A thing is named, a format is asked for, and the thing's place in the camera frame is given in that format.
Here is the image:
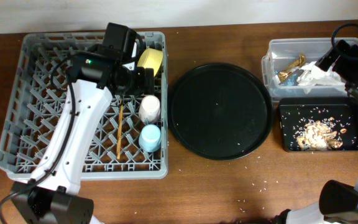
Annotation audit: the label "light blue plastic cup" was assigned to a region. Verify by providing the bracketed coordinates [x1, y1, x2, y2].
[139, 124, 162, 152]

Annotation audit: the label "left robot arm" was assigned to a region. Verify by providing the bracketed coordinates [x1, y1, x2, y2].
[4, 23, 154, 223]

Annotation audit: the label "white paper napkin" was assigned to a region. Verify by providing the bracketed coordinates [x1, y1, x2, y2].
[296, 61, 346, 94]

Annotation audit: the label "yellow plastic bowl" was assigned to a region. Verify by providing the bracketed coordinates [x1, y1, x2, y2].
[137, 48, 163, 76]

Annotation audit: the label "clear plastic waste bin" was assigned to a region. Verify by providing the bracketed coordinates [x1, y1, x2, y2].
[262, 38, 358, 101]

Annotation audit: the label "wooden chopstick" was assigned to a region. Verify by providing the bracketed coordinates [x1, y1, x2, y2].
[116, 102, 124, 160]

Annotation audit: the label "round black serving tray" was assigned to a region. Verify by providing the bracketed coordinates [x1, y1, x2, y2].
[168, 63, 273, 161]

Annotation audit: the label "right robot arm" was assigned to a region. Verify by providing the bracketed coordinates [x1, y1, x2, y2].
[262, 34, 358, 223]

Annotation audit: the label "pink plastic cup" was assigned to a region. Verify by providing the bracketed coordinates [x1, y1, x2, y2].
[139, 95, 160, 124]

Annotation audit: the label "black rectangular waste tray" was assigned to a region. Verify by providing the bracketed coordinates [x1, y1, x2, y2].
[278, 97, 358, 152]

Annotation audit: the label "rice and nut shell scraps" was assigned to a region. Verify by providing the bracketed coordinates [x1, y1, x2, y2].
[285, 106, 354, 152]

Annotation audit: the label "grey plastic dishwasher rack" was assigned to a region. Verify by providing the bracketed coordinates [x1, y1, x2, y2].
[0, 32, 168, 182]

